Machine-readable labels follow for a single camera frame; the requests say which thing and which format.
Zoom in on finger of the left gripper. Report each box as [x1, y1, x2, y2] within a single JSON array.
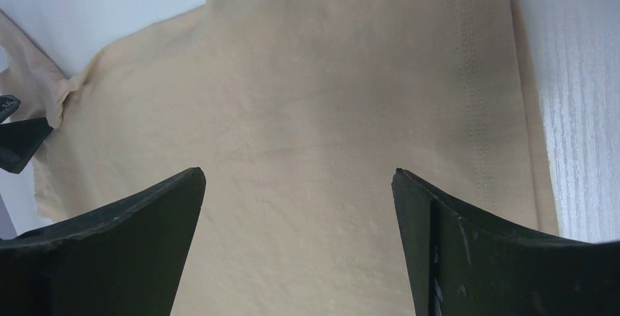
[[1, 118, 53, 174], [0, 95, 21, 123]]

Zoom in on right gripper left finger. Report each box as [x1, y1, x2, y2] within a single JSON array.
[[1, 168, 206, 315]]

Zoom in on beige t shirt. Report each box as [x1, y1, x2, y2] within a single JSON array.
[[1, 0, 559, 315]]

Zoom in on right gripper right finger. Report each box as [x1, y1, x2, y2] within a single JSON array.
[[392, 169, 619, 315]]

